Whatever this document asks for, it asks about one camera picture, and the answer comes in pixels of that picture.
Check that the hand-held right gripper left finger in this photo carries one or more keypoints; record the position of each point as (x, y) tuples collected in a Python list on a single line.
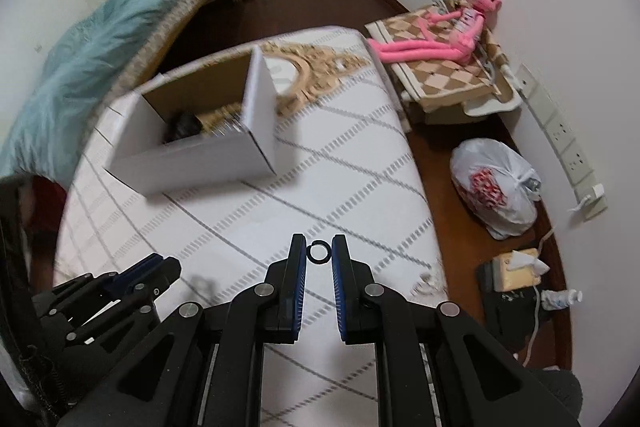
[(299, 277)]

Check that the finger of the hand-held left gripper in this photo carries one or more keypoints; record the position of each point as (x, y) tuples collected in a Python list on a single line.
[(132, 276), (167, 272)]

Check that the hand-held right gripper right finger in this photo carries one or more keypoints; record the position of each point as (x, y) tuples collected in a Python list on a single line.
[(339, 279)]

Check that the white cardboard box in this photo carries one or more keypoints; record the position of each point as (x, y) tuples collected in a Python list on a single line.
[(200, 167)]

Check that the black wristband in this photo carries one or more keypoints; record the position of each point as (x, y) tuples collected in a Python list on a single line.
[(182, 124)]

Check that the silver earrings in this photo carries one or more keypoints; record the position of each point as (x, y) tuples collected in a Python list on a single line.
[(427, 279)]

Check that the white diamond patterned table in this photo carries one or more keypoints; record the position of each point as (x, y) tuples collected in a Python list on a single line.
[(325, 167)]

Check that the black pouch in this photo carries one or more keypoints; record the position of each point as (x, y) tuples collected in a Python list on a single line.
[(505, 312)]

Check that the yellow tissue box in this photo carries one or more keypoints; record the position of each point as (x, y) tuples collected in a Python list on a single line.
[(510, 277)]

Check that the white plastic bag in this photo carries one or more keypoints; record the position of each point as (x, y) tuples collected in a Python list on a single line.
[(495, 207)]

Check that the teal blanket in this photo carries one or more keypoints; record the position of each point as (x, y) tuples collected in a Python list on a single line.
[(75, 72)]

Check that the small white bottle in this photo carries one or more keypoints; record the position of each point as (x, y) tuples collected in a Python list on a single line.
[(557, 299)]

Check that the beige checkered cushion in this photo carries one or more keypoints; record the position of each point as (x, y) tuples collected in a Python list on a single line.
[(440, 82)]

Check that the wooden bed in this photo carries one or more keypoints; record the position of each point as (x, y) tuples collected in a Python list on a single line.
[(165, 32)]

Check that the white power strip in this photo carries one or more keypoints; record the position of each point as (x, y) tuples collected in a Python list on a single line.
[(560, 127)]

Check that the white charger plug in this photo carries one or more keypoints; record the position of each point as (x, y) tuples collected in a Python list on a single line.
[(595, 193)]

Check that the pink plush toy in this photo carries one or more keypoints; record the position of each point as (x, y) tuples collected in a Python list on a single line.
[(467, 32)]

